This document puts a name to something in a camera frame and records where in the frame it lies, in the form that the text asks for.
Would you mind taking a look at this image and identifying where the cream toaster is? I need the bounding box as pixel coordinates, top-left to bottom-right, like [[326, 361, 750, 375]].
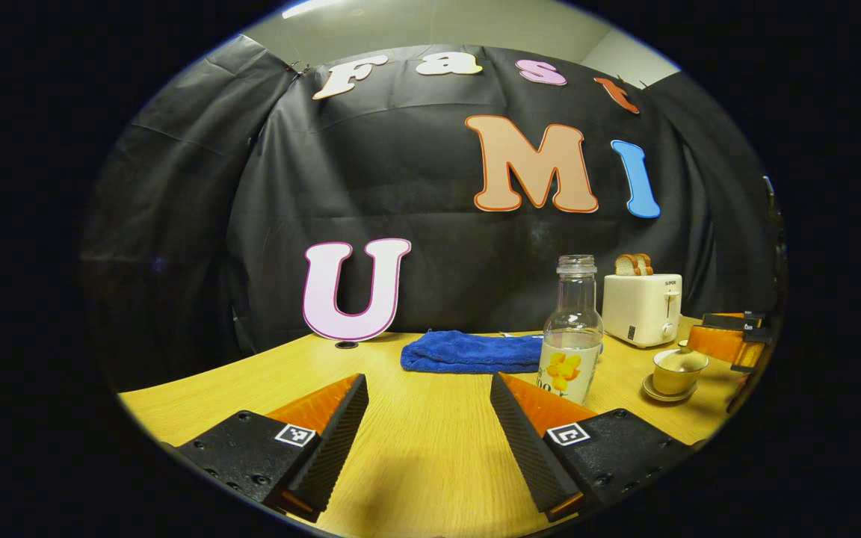
[[602, 273, 683, 349]]

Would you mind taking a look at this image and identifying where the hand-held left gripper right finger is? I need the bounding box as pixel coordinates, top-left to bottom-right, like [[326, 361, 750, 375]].
[[490, 372, 704, 524]]

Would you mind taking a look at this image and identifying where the blue towel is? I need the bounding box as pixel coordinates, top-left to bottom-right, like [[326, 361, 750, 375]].
[[401, 330, 545, 374]]

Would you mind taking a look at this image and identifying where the cream saucer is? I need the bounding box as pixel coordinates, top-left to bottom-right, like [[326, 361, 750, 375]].
[[642, 374, 699, 403]]

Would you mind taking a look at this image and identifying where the black backdrop cloth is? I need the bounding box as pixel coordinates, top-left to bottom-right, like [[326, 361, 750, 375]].
[[79, 34, 786, 393]]

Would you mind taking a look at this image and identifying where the cream teacup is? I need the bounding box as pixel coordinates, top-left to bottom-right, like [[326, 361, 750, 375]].
[[652, 360, 709, 396]]

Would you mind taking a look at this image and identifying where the clear water bottle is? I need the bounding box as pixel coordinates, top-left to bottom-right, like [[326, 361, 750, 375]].
[[537, 255, 605, 406]]

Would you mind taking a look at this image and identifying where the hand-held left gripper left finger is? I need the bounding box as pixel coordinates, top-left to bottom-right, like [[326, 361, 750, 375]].
[[161, 373, 369, 522]]

